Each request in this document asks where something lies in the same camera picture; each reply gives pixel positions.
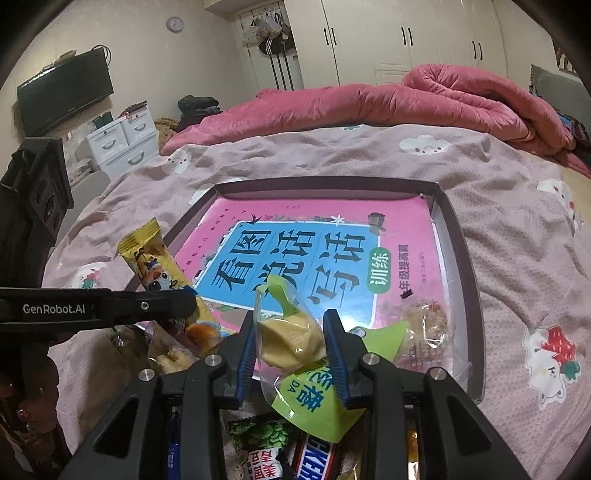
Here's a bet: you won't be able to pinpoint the hanging bags with straps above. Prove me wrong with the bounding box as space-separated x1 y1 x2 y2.
252 11 294 90

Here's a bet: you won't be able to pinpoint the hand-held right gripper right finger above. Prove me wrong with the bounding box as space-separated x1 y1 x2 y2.
322 308 532 480

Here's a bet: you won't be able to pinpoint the brown chocolate bar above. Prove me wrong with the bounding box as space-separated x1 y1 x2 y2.
284 431 345 480

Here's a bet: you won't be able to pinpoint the green pea snack packet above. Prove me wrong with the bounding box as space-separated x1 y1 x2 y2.
227 415 296 480

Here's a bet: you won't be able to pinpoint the yellow cartoon snack packet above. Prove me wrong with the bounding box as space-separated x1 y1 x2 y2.
117 219 227 356

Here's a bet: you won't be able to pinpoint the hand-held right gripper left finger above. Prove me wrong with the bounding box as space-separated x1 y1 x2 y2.
58 310 259 480

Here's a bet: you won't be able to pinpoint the pink printed bed sheet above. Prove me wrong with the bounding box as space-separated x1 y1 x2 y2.
41 117 591 480

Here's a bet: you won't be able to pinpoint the dark cardboard tray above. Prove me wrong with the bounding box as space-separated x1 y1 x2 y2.
159 180 486 404

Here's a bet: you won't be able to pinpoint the black television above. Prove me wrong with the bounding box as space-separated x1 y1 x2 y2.
16 46 115 137

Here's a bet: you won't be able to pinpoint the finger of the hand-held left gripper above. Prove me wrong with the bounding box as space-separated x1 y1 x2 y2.
111 287 197 324

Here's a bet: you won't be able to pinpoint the pink quilt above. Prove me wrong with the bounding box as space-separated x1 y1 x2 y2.
159 64 591 178

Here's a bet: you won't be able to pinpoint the yellow pastry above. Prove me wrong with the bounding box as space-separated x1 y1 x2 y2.
253 274 329 416

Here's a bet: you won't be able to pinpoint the blue snack packet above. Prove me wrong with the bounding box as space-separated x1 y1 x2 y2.
167 408 182 480

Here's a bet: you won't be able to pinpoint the brown plush toy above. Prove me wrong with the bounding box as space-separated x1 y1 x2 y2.
154 117 178 148

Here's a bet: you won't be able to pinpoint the small brown box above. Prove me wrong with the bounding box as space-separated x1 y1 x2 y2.
121 102 151 121

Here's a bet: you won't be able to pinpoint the white wardrobe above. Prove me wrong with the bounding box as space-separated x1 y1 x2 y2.
281 0 513 90

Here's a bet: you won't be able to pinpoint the black clothes pile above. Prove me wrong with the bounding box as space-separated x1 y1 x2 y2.
178 95 222 132

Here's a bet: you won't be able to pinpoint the grey headboard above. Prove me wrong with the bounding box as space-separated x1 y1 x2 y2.
529 65 591 125

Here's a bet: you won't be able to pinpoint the white drawer chest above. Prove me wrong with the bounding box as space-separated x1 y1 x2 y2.
87 110 160 178

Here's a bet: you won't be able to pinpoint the person's left hand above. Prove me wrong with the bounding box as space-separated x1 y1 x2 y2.
0 355 70 480

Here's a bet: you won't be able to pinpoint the pink children's book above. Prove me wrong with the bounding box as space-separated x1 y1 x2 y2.
173 194 455 370

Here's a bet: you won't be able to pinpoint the colourful clothes pile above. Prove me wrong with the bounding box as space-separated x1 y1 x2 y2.
549 106 591 153

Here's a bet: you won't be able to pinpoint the clear-wrapped round pastry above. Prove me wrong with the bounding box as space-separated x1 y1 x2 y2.
397 298 455 370

